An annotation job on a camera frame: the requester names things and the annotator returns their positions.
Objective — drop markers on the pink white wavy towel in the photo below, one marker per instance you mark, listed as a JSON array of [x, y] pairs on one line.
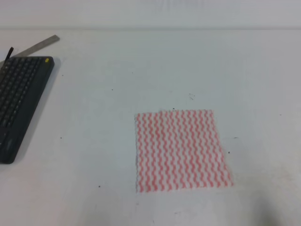
[[179, 149]]

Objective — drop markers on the metal ruler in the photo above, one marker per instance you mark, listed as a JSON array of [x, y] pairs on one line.
[[43, 44]]

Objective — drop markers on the black keyboard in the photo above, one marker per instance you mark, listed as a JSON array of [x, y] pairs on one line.
[[22, 82]]

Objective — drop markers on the black cable tie end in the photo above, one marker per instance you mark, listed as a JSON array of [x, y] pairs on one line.
[[9, 54]]

